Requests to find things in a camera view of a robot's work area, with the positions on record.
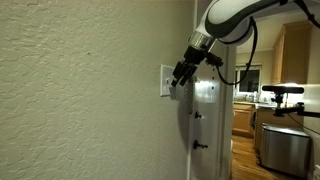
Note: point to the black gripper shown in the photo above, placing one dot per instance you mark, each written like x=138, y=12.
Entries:
x=195, y=56

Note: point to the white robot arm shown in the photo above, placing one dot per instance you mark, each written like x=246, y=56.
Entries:
x=230, y=16

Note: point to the white door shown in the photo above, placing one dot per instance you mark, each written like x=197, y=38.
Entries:
x=206, y=116

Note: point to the kitchen window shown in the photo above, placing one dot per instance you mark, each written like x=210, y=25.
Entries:
x=249, y=80

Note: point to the wooden base cabinet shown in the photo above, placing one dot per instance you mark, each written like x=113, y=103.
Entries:
x=242, y=120

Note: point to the stainless steel trash can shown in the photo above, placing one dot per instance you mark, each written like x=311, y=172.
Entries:
x=285, y=150

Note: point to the white double switch plate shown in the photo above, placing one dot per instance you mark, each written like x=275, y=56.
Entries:
x=165, y=80

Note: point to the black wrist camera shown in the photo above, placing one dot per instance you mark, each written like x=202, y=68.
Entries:
x=214, y=59

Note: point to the black stereo camera bar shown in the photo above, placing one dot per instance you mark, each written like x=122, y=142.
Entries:
x=283, y=89

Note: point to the wooden wall cabinet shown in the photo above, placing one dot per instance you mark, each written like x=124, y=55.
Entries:
x=293, y=53

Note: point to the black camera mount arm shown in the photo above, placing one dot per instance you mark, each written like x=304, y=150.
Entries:
x=293, y=110

